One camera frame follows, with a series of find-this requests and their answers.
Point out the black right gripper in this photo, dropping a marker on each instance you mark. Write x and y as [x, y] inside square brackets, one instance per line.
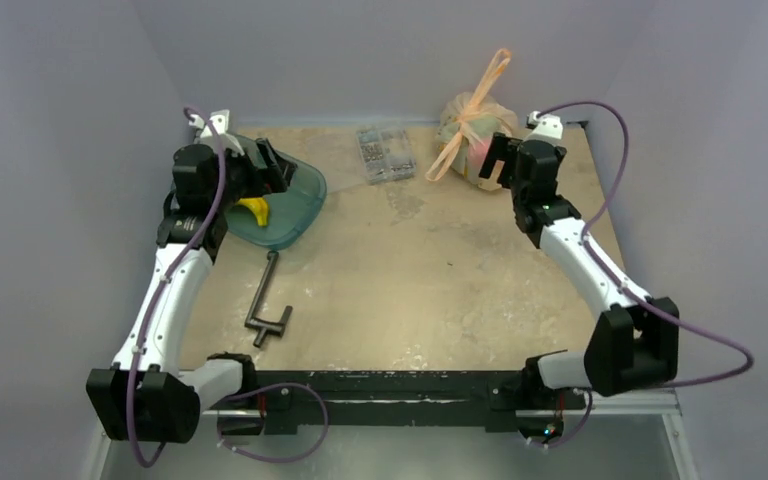
[509, 157]

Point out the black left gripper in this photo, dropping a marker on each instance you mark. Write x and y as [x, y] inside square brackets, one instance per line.
[273, 178]

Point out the translucent orange plastic bag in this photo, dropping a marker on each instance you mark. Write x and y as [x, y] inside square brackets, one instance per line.
[467, 125]

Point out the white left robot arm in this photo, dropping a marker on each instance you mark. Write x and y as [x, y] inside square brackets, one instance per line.
[144, 396]

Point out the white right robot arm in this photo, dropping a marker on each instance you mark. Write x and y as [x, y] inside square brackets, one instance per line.
[630, 347]

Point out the yellow fake banana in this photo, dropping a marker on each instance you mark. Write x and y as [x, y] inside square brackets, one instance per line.
[258, 207]

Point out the teal plastic tray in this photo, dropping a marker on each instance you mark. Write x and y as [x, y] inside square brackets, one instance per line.
[290, 213]

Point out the clear screw organizer box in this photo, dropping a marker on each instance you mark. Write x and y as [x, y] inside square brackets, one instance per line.
[385, 153]

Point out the black metal clamp tool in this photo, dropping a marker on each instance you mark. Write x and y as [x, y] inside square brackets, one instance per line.
[263, 328]

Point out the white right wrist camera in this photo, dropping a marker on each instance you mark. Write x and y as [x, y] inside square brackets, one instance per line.
[545, 127]

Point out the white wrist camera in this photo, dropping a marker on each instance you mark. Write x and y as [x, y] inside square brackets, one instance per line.
[545, 127]
[204, 130]

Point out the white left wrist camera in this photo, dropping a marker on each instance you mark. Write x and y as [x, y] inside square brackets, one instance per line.
[204, 130]

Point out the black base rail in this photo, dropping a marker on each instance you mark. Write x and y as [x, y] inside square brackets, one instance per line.
[496, 401]

